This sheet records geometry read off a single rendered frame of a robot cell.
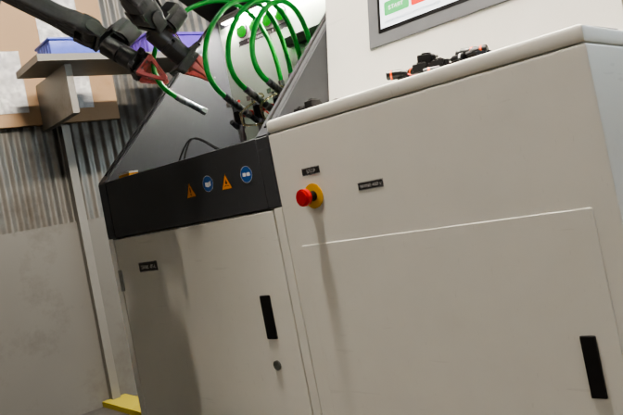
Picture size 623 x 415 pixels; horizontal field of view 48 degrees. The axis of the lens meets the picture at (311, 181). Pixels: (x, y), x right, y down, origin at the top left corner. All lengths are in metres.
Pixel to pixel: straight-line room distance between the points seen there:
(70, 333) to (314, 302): 2.21
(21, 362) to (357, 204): 2.39
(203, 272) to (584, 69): 1.02
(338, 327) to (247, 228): 0.32
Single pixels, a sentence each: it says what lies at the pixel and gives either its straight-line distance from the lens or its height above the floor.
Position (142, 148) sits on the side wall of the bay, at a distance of 2.13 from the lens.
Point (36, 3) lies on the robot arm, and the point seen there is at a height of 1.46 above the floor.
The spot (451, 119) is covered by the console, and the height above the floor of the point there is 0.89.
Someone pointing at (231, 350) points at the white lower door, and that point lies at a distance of 1.74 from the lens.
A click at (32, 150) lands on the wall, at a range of 3.59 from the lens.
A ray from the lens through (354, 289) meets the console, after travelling 1.43.
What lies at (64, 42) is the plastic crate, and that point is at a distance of 3.31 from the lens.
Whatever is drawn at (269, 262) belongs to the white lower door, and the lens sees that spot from 1.58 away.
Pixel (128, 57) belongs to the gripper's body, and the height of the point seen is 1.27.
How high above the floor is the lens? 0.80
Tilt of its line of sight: 1 degrees up
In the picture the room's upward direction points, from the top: 11 degrees counter-clockwise
